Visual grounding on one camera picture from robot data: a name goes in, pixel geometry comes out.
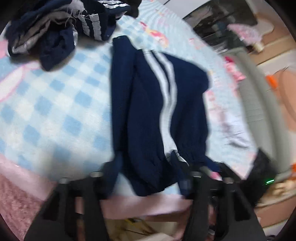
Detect black garment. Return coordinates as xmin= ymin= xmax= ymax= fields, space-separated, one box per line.
xmin=125 ymin=0 xmax=142 ymax=18

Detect checkered cartoon cat blanket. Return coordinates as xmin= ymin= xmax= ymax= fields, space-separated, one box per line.
xmin=0 ymin=0 xmax=259 ymax=218

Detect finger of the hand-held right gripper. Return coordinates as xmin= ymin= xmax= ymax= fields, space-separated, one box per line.
xmin=215 ymin=163 xmax=244 ymax=186

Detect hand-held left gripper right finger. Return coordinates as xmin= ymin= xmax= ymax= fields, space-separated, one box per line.
xmin=170 ymin=151 xmax=267 ymax=241

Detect crumpled navy striped garment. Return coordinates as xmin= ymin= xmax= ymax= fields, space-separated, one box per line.
xmin=5 ymin=0 xmax=139 ymax=72

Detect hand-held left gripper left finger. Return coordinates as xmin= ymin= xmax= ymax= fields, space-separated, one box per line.
xmin=24 ymin=158 xmax=123 ymax=241

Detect pink fluffy rug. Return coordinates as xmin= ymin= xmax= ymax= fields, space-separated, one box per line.
xmin=0 ymin=173 xmax=56 ymax=241

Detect grey padded bed headboard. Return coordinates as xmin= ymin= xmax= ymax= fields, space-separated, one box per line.
xmin=228 ymin=47 xmax=292 ymax=179

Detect navy pants with white stripes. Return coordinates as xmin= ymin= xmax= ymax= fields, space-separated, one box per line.
xmin=110 ymin=35 xmax=219 ymax=197

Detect hanging pink garment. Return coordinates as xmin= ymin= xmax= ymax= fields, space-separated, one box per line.
xmin=228 ymin=23 xmax=266 ymax=47

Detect dark glass-door wardrobe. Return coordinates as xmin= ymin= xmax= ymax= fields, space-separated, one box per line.
xmin=183 ymin=0 xmax=258 ymax=54

